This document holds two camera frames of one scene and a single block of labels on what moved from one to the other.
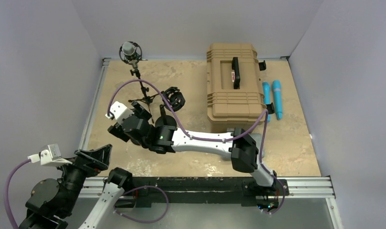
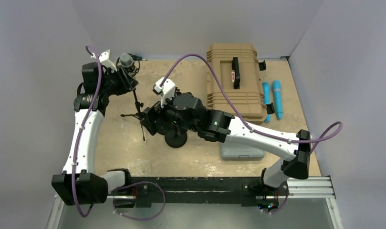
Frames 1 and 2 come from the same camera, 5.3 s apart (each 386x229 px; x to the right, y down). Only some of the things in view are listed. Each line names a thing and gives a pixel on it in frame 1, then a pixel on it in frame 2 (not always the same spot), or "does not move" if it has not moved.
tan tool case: x=234 y=98 does not move
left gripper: x=91 y=161 -> x=127 y=83
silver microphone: x=128 y=48 -> x=126 y=60
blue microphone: x=266 y=91 does not move
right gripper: x=144 y=114 -> x=152 y=114
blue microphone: x=276 y=88 does not move
